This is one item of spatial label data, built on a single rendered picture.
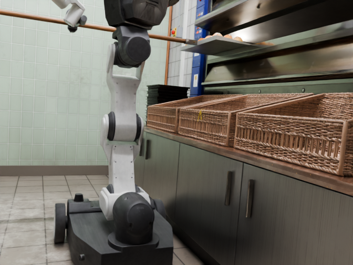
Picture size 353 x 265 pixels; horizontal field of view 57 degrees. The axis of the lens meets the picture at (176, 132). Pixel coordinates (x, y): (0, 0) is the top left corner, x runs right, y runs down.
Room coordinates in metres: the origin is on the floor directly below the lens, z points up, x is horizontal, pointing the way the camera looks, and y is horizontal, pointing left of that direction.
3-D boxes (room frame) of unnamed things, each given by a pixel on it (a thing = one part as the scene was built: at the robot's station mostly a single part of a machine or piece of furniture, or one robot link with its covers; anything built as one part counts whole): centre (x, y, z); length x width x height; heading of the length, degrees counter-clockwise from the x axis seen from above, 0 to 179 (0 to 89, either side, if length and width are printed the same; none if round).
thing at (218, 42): (2.41, -0.26, 1.19); 0.55 x 0.36 x 0.03; 24
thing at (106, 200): (1.50, 0.22, 0.28); 0.21 x 0.20 x 0.13; 23
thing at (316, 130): (1.22, -0.57, 0.72); 0.56 x 0.49 x 0.28; 22
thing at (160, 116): (2.32, -0.10, 0.72); 0.56 x 0.49 x 0.28; 23
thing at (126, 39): (1.55, 0.24, 1.00); 0.28 x 0.13 x 0.18; 23
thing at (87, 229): (1.53, 0.23, 0.19); 0.64 x 0.52 x 0.33; 23
